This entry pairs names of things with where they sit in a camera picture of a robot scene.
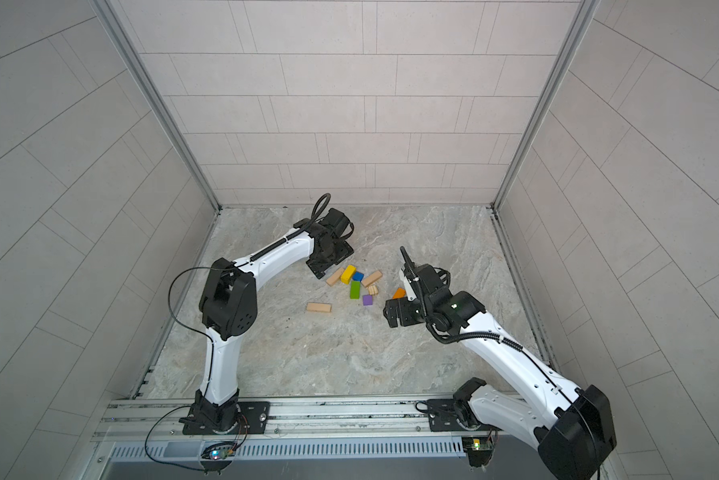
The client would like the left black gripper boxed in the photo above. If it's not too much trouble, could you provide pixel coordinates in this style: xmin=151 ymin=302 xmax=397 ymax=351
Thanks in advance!
xmin=311 ymin=236 xmax=356 ymax=279

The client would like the natural wood block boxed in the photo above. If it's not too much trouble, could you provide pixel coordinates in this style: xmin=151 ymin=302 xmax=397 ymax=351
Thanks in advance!
xmin=361 ymin=270 xmax=383 ymax=287
xmin=325 ymin=268 xmax=344 ymax=286
xmin=306 ymin=302 xmax=332 ymax=313

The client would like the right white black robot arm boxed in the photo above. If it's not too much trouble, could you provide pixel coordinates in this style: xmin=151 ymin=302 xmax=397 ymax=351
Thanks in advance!
xmin=383 ymin=254 xmax=617 ymax=479

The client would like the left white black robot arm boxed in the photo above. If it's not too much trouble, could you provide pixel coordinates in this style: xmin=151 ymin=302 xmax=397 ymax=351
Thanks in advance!
xmin=179 ymin=193 xmax=353 ymax=435

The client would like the yellow wood block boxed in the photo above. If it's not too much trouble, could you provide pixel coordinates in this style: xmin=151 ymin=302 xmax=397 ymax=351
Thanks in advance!
xmin=340 ymin=265 xmax=356 ymax=284

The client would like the green wood block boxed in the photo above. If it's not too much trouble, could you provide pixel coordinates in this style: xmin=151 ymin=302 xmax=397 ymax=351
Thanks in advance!
xmin=349 ymin=280 xmax=363 ymax=299

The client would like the right circuit board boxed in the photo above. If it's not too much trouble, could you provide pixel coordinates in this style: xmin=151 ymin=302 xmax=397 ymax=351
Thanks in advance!
xmin=461 ymin=437 xmax=495 ymax=468

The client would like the left green circuit board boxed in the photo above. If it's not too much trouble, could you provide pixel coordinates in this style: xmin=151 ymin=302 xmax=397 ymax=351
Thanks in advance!
xmin=200 ymin=441 xmax=239 ymax=463

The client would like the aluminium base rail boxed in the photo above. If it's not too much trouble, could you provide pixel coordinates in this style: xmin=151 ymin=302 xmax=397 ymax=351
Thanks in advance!
xmin=92 ymin=387 xmax=559 ymax=442

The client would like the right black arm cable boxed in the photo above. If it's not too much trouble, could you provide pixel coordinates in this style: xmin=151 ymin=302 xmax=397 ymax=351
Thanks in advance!
xmin=399 ymin=246 xmax=603 ymax=480

